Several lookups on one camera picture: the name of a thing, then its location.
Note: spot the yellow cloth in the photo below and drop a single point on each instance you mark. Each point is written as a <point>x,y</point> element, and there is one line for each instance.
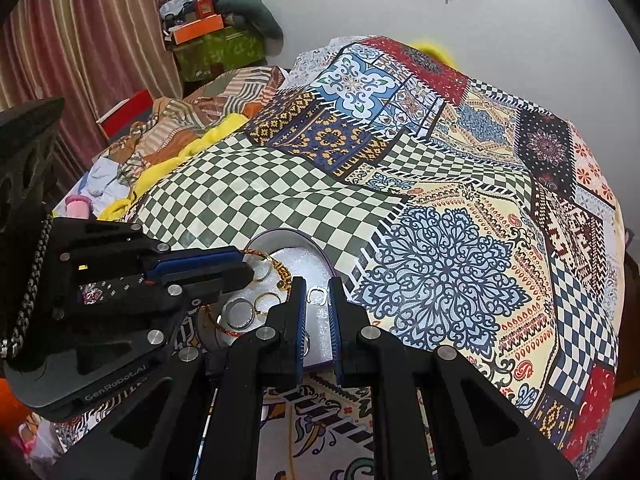
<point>200,142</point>

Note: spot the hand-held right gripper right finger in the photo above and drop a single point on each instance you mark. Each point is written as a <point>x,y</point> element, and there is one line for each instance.
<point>334,332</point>

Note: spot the purple heart-shaped jewelry box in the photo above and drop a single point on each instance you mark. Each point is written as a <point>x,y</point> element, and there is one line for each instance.
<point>297,260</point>

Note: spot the orange box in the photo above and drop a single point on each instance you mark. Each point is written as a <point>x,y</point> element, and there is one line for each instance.
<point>197,29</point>

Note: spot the yellow plastic chair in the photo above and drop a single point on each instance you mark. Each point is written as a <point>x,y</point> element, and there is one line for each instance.
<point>435,50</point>

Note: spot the green patterned box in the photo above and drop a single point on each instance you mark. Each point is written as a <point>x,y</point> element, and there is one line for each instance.
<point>220,52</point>

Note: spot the red and white box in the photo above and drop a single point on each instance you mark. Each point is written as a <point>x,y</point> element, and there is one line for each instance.
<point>125,112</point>

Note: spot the small red box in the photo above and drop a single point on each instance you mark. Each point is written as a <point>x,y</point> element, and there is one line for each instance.
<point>205,7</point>

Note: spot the patchwork printed blanket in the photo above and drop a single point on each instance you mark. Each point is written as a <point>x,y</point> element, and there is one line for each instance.
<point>450,210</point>

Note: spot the thin gold bangle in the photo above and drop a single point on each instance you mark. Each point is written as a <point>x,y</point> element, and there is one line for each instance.
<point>261,264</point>

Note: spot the striped curtain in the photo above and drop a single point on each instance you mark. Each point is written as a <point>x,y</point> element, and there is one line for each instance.
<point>100,50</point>

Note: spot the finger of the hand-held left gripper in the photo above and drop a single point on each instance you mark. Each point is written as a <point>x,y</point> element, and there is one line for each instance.
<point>215,282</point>
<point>200,257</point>

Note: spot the light blue cloth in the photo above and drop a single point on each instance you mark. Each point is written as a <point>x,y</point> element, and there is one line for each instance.
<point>107,182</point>

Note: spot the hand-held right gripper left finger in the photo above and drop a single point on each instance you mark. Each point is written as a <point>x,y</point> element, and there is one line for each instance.
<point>299,322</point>

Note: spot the dark grey cushion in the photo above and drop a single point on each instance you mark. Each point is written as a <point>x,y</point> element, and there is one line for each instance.
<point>255,12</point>

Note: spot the pink cup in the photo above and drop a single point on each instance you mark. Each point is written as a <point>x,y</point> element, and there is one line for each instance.
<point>77,206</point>

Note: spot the striped orange quilt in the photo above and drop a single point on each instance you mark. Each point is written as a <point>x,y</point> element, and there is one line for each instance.
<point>210,100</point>

